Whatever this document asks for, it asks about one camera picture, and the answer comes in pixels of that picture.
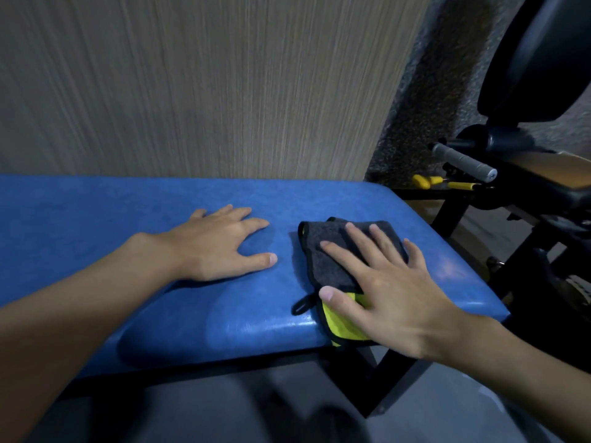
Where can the person's right hand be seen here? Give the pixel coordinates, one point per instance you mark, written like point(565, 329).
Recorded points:
point(401, 309)

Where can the person's left hand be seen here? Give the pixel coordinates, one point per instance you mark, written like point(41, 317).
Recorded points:
point(208, 246)

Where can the grey and yellow cleaning cloth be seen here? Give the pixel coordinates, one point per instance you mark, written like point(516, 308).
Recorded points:
point(328, 244)

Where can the blue padded bench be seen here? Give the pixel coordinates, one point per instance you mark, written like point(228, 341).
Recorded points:
point(115, 212)

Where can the person's left forearm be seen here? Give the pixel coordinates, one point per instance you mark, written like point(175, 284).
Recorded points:
point(69, 327)

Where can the black machine seat pad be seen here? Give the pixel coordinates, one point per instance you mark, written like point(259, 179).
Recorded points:
point(554, 172)

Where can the black exercise machine frame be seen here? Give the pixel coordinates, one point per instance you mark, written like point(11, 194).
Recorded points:
point(521, 281)

